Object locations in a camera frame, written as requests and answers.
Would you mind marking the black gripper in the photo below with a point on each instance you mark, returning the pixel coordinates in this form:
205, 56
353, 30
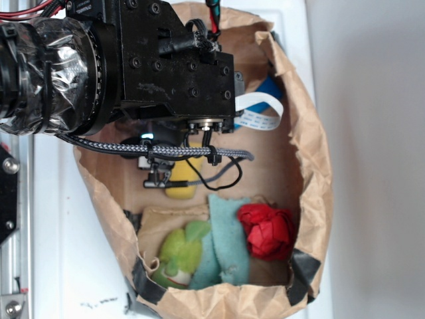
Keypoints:
146, 64

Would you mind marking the yellow sponge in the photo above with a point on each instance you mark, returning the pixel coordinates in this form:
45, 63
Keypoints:
182, 171

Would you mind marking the blue plastic block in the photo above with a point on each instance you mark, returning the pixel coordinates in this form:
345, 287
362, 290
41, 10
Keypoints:
262, 109

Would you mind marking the brown paper lined box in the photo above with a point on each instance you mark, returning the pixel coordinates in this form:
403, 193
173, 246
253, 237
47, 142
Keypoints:
291, 170

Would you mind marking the green plush toy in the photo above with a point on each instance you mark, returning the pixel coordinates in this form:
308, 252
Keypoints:
180, 255

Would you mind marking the teal cloth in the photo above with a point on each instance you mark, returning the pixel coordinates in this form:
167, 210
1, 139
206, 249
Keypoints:
225, 257

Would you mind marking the red crumpled paper ball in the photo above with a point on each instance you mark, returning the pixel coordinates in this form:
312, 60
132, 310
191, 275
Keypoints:
270, 232

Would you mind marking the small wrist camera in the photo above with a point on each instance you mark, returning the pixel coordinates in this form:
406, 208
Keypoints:
149, 133

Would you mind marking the black metal bracket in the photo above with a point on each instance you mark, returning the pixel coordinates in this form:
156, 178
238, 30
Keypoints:
9, 193

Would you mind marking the aluminium frame rail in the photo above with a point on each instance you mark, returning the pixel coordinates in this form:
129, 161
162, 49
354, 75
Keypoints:
17, 251

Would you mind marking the silver corner bracket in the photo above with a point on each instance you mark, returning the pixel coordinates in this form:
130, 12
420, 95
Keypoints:
14, 306

